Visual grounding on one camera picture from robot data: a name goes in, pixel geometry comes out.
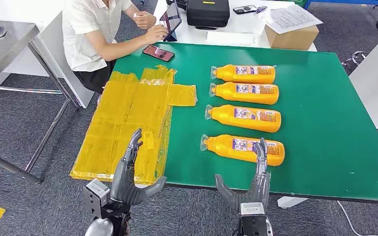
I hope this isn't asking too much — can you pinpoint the brown cardboard box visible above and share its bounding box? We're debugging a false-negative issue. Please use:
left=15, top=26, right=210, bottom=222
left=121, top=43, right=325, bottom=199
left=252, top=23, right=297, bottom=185
left=264, top=24, right=320, bottom=51

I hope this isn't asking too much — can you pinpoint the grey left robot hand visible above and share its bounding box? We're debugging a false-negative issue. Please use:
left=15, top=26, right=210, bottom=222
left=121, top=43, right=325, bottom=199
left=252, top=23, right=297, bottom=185
left=110, top=128, right=167, bottom=207

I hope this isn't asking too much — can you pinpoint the orange detergent bottle clear cap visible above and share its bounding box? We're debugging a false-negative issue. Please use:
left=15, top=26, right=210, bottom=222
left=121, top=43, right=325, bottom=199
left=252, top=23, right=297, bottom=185
left=199, top=134, right=285, bottom=167
left=209, top=82, right=280, bottom=106
left=204, top=104, right=282, bottom=134
left=210, top=64, right=277, bottom=85

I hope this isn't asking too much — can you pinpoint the chrome chair base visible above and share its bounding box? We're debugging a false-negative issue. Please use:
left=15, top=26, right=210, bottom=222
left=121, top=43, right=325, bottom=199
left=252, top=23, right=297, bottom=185
left=341, top=50, right=371, bottom=67

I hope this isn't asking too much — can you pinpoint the printed paper sheet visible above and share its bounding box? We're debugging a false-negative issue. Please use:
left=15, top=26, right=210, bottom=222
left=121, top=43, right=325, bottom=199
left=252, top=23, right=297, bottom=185
left=263, top=4, right=324, bottom=35

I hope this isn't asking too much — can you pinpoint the yellow taped cardboard mat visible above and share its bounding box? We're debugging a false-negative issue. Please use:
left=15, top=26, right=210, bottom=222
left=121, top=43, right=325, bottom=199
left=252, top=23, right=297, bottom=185
left=69, top=64, right=198, bottom=185

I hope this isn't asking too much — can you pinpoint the white floor cable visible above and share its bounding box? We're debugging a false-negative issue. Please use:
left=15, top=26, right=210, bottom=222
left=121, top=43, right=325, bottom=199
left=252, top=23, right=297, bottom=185
left=336, top=200, right=378, bottom=236

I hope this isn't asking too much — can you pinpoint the person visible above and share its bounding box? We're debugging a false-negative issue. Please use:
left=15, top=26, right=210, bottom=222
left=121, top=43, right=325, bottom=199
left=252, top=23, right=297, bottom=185
left=62, top=0, right=169, bottom=95

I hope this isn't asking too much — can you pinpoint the person's right hand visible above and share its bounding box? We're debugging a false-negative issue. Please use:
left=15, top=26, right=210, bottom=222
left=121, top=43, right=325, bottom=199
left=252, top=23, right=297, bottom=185
left=143, top=24, right=169, bottom=45

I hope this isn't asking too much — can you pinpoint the stainless steel table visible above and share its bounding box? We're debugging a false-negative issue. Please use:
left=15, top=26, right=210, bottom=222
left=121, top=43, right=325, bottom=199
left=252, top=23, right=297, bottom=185
left=0, top=18, right=80, bottom=185

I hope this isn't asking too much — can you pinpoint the tablet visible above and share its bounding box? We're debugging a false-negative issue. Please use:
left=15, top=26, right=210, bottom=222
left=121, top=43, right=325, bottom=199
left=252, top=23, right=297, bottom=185
left=158, top=1, right=183, bottom=43

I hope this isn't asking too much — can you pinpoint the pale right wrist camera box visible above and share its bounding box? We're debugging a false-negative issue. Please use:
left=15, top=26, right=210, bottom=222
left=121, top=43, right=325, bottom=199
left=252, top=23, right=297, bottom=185
left=240, top=202, right=269, bottom=236

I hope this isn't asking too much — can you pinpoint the dark smartphone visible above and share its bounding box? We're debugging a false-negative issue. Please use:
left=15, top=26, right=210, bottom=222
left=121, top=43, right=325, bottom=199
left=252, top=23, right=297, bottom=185
left=142, top=44, right=176, bottom=63

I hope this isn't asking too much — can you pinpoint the black phone with round camera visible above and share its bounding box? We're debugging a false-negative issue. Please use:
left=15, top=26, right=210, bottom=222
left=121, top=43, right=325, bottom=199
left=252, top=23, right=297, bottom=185
left=232, top=4, right=258, bottom=15

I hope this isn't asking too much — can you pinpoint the black carrying case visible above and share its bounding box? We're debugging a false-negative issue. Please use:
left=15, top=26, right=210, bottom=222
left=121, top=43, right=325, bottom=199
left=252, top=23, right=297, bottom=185
left=186, top=0, right=231, bottom=30

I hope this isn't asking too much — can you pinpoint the blue metal rack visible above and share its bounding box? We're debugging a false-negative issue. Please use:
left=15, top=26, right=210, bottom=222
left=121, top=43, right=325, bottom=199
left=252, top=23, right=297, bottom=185
left=303, top=0, right=378, bottom=15

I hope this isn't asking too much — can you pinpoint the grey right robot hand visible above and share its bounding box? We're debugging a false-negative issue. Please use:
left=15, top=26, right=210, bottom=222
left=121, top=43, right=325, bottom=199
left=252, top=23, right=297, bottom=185
left=214, top=137, right=272, bottom=214

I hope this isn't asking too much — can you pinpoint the person's left hand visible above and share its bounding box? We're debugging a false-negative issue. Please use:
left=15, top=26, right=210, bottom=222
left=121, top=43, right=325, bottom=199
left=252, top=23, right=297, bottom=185
left=132, top=10, right=157, bottom=30

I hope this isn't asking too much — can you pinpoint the green plastic crate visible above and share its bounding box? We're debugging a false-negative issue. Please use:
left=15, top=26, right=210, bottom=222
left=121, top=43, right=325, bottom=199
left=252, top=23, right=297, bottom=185
left=285, top=0, right=309, bottom=8

